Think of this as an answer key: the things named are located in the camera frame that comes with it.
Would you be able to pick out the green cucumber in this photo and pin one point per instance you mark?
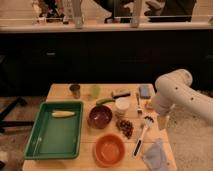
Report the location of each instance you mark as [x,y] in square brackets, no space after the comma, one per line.
[104,100]

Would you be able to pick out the yellow corn cob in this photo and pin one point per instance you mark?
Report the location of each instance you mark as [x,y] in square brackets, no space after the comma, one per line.
[62,114]

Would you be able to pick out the dark metal cup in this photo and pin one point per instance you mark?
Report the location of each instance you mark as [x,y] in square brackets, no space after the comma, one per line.
[75,90]

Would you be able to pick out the blue sponge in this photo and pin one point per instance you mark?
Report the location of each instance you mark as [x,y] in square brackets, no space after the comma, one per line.
[144,92]

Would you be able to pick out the green plastic tray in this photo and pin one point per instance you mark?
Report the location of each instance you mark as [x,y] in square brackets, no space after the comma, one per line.
[55,138]

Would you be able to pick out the grey blue cloth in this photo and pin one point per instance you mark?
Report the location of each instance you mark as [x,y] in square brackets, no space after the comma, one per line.
[155,157]

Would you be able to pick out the dark maroon bowl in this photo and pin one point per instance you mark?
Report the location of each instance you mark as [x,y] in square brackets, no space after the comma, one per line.
[99,117]

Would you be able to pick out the black white dish brush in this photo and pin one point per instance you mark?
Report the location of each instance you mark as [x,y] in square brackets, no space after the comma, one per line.
[148,121]

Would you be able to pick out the white cup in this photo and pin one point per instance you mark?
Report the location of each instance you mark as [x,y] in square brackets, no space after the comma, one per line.
[122,104]

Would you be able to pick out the green translucent cup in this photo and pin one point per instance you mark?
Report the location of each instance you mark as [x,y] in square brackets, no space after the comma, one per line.
[94,91]

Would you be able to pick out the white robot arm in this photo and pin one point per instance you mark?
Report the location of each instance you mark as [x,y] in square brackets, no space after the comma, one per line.
[174,88]

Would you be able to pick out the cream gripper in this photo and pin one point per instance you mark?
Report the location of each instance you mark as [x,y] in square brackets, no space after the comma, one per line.
[163,121]

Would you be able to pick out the orange red bowl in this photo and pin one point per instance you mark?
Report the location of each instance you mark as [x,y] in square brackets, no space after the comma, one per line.
[108,150]

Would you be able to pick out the black tan eraser block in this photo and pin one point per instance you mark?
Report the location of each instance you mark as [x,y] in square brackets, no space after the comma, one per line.
[120,93]

